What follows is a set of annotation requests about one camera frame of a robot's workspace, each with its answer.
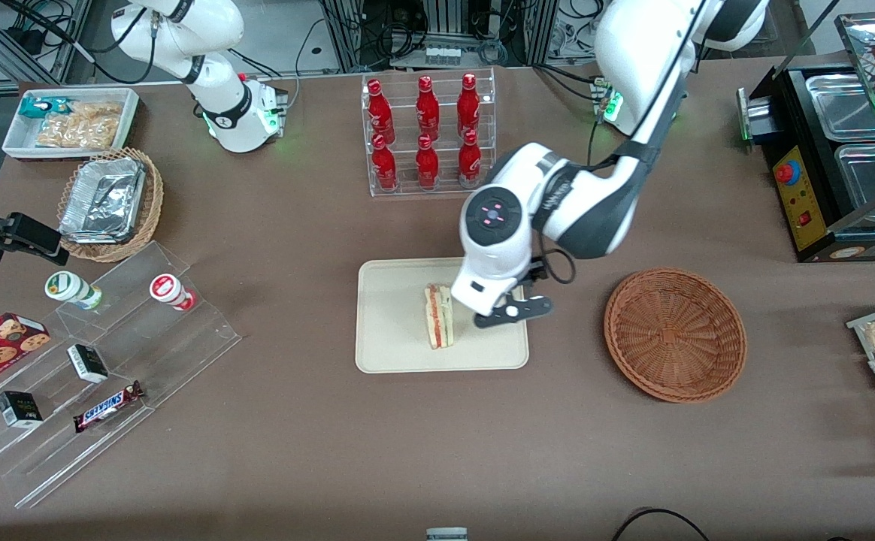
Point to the triangular sandwich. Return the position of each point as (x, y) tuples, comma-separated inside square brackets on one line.
[(439, 319)]

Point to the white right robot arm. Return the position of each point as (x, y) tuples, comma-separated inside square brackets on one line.
[(219, 105)]

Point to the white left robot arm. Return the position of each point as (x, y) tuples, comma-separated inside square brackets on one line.
[(618, 195)]

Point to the beige plastic tray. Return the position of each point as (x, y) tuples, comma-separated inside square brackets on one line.
[(392, 323)]

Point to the oval light wicker basket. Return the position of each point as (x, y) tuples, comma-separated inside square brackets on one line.
[(153, 203)]

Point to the round brown wicker basket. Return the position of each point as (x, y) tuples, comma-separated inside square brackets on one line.
[(674, 334)]

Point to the green lid yogurt bottle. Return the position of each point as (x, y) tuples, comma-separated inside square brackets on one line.
[(69, 288)]

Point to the stack of foil trays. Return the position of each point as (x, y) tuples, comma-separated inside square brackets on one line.
[(103, 199)]

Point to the white rectangular snack bin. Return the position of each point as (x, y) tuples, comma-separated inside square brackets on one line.
[(13, 143)]

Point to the clear acrylic bottle rack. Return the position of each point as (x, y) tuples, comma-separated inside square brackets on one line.
[(445, 191)]

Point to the clear bag of chips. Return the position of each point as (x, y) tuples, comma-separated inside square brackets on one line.
[(84, 124)]

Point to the red cola bottle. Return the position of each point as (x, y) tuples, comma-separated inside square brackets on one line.
[(384, 169), (427, 167), (428, 105), (379, 109), (470, 164), (468, 101)]

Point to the green snack packet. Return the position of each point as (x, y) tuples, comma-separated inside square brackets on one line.
[(37, 107)]

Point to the small black carton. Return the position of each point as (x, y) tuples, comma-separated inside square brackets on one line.
[(19, 409), (88, 363)]

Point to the red lid yogurt bottle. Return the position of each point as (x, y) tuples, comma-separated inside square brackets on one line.
[(169, 290)]

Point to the Snickers chocolate bar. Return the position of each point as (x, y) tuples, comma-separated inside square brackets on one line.
[(109, 406)]

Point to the clear acrylic stepped shelf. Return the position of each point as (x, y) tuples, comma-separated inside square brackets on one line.
[(182, 361)]

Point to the white power strip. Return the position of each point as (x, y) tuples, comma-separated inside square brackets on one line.
[(441, 55)]

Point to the small grey device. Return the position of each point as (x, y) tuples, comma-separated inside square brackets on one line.
[(446, 534)]

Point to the black food warmer machine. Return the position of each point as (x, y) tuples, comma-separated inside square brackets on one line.
[(791, 113)]

